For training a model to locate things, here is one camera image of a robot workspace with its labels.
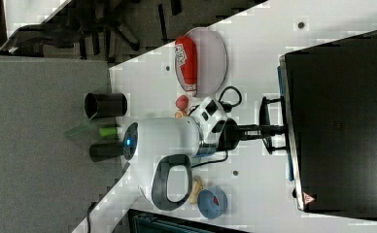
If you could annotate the round grey plate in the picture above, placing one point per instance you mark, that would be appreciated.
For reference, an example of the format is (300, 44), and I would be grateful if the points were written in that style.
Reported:
(211, 60)

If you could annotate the blue bowl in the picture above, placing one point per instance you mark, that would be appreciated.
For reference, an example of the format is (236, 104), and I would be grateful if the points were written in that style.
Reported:
(206, 205)

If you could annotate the toy orange slice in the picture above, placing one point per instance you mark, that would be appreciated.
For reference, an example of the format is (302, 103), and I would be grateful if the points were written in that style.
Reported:
(180, 114)

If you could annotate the grey side table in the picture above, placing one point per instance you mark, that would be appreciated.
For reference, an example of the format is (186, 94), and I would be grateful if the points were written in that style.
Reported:
(47, 180)

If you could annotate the red plush ketchup bottle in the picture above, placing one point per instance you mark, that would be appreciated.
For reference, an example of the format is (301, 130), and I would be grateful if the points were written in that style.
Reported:
(186, 56)

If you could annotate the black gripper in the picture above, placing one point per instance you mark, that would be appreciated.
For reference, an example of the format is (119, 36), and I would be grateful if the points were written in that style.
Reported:
(230, 135)

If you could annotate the red toy strawberry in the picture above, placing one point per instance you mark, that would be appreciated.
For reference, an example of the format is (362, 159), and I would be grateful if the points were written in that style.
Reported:
(182, 102)

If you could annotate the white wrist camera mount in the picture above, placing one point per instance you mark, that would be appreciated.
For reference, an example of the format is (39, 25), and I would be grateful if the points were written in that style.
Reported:
(210, 118)

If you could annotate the small red toy fruit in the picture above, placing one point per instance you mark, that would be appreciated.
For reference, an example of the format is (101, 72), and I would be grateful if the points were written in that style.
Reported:
(216, 201)

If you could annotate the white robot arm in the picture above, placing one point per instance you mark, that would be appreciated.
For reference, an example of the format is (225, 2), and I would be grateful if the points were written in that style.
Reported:
(154, 147)

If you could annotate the silver black toaster oven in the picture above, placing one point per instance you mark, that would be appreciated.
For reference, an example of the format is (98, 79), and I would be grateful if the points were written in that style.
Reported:
(329, 107)

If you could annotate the yellow toy banana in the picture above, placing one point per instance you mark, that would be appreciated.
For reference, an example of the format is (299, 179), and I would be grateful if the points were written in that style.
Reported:
(197, 186)

